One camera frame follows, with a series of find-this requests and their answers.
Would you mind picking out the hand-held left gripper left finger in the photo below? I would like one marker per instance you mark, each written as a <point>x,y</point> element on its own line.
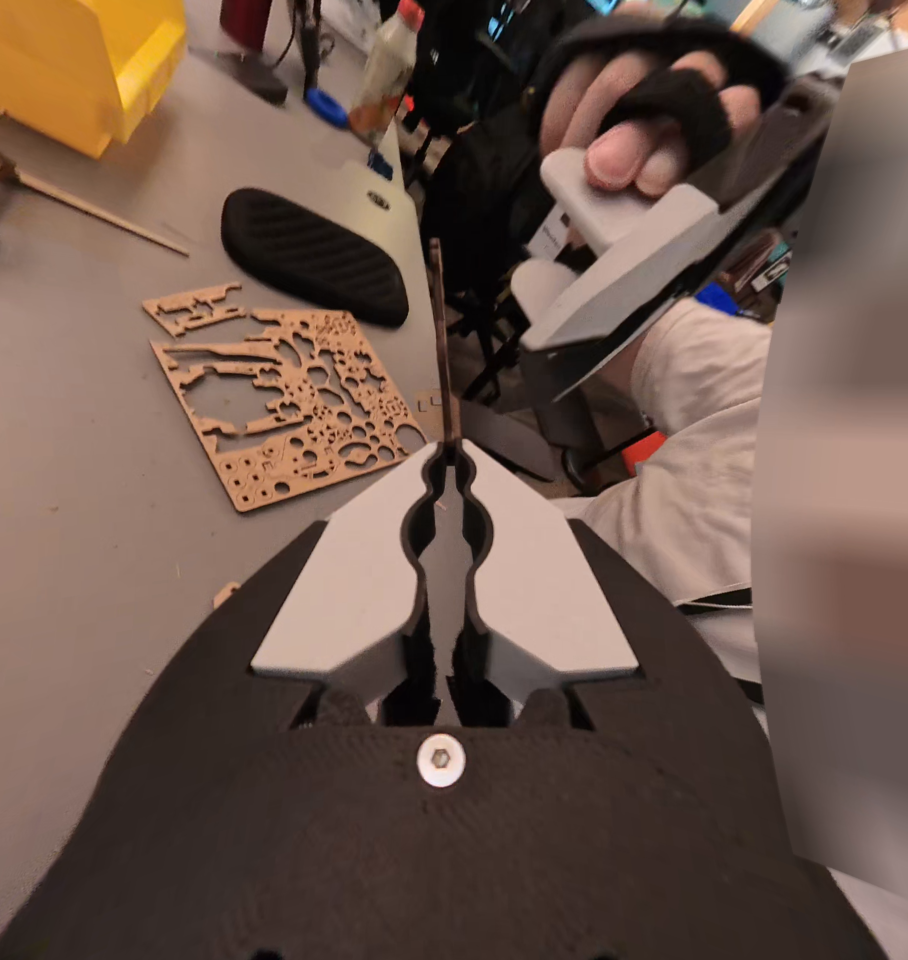
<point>334,592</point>

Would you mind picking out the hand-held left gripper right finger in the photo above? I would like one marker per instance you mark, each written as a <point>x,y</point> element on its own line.
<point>547,592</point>

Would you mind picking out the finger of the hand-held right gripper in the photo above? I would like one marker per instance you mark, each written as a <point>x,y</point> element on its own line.
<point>619,292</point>

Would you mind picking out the thin wooden model parts sheet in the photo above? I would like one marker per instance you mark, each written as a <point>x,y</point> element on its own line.
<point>445,375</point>

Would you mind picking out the large punched wooden parts sheet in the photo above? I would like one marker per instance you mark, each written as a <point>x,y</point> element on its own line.
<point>289,420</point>

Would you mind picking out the person's right hand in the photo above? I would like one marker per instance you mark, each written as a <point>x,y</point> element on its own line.
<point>619,82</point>

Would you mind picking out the tiny wooden offcut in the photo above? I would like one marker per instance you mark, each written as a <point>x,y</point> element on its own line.
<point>226,594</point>

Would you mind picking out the black chair base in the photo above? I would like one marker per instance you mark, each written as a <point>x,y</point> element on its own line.
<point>506,439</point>

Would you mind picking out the orange object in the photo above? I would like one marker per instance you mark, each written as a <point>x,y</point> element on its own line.
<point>642,451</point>

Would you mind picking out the black bag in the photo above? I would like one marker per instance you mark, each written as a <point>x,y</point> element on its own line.
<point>484,195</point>

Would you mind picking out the person's white shirt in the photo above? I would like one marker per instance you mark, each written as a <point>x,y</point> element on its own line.
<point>693,487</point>

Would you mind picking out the small tan wooden piece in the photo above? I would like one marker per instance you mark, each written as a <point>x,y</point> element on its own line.
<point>428,405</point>

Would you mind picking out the black ribbed wrist rest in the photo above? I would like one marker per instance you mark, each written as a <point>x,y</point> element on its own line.
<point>311,255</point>

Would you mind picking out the small wooden sheet fragment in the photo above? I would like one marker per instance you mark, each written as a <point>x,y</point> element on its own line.
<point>191,309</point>

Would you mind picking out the clear plastic bottle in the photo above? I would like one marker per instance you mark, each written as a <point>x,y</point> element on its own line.
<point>386,75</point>

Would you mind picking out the black stand base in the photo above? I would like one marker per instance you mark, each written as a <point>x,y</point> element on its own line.
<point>255,79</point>

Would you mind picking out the thin wooden stick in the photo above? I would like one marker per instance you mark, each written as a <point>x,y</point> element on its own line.
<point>101,214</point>

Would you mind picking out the red drinking bottle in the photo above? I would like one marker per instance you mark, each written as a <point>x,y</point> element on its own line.
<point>245,19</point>

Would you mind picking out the yellow plastic bin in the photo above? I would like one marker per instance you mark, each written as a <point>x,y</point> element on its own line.
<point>64,67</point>

